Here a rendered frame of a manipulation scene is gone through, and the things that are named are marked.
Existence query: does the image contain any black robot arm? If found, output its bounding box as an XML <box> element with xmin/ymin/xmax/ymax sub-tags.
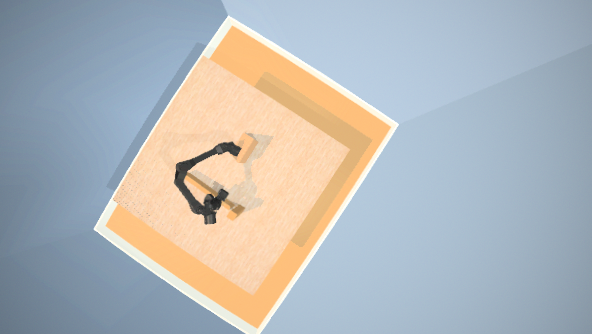
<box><xmin>173</xmin><ymin>141</ymin><xmax>241</xmax><ymax>225</ymax></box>

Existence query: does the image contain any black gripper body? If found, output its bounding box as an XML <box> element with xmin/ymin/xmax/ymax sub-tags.
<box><xmin>210</xmin><ymin>189</ymin><xmax>229</xmax><ymax>213</ymax></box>

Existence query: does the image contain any wooden post with slot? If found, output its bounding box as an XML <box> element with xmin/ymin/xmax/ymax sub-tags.
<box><xmin>226</xmin><ymin>205</ymin><xmax>245</xmax><ymax>221</ymax></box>

